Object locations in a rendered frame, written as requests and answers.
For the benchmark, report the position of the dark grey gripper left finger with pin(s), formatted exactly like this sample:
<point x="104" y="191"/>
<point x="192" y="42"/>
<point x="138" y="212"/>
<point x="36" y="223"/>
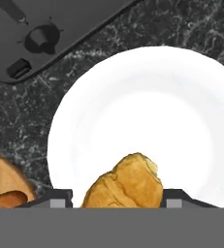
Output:
<point x="59" y="197"/>

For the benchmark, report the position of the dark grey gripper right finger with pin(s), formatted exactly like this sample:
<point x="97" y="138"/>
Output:
<point x="176" y="197"/>

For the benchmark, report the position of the golden brown croissant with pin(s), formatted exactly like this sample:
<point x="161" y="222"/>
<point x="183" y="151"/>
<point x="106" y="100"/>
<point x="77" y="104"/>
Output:
<point x="129" y="185"/>

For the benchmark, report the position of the white round plate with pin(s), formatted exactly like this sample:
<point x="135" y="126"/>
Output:
<point x="155" y="113"/>

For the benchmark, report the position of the dark grey hob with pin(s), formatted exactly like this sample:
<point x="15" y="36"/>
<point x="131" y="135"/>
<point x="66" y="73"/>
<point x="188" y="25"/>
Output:
<point x="45" y="29"/>

